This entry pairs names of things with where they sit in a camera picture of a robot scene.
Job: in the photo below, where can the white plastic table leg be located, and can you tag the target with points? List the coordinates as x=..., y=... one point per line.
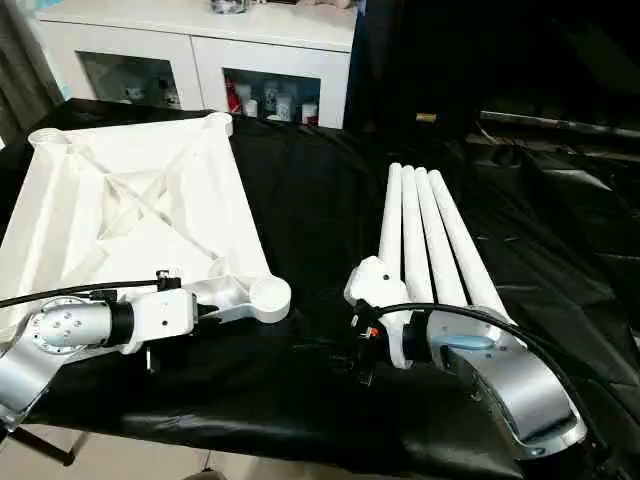
x=417, y=240
x=440, y=240
x=470, y=240
x=392, y=215

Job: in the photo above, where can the white plastic table top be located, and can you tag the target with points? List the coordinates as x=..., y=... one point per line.
x=100, y=225

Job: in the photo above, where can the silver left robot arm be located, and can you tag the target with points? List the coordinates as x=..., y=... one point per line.
x=60, y=330

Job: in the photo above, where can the black plastic mat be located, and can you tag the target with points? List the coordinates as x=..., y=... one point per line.
x=310, y=225

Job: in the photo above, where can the small white jar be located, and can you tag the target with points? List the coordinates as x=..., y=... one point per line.
x=285, y=107
x=252, y=108
x=310, y=114

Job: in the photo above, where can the red package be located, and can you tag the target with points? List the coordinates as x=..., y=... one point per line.
x=233, y=95

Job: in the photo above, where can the white glass-door cabinet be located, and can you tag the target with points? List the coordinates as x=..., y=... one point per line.
x=200, y=50

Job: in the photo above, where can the dark metal rod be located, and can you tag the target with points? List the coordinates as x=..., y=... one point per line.
x=560, y=125

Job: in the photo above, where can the grey curtain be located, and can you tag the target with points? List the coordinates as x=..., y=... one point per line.
x=25, y=65

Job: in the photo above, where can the grey ornament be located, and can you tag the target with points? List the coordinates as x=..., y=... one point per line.
x=227, y=6

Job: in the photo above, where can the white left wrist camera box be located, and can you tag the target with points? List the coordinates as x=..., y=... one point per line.
x=160, y=315

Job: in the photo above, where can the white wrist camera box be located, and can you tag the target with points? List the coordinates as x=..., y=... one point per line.
x=372, y=280
x=160, y=315

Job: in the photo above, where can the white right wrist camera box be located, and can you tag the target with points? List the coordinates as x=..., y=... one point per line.
x=372, y=280

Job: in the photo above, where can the dark metal table frame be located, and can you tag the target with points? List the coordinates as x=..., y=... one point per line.
x=50, y=442

